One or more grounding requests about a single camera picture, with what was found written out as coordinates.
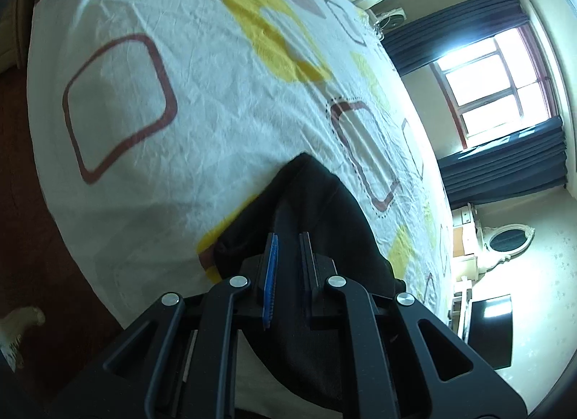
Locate black studded pants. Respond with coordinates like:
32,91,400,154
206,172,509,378
213,153,406,411

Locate white dresser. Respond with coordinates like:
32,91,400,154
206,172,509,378
451,203,479,337

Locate black flat television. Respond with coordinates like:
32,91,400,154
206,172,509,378
467,295,514,370

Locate white oval vanity mirror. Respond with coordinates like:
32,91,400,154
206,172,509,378
477,224,535,273

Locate white patterned bed sheet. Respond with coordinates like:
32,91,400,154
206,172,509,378
27,0,453,326

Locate dark blue left curtain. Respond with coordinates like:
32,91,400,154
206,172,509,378
382,0,529,76

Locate dark blue curtain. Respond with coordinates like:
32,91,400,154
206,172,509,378
382,0,529,76
438,116,567,209

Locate dark blue right curtain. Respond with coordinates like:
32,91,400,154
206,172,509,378
438,116,567,209

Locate bright window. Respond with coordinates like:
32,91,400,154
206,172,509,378
431,23,558,149

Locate white desk fan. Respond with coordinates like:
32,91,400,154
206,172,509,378
375,8,407,39

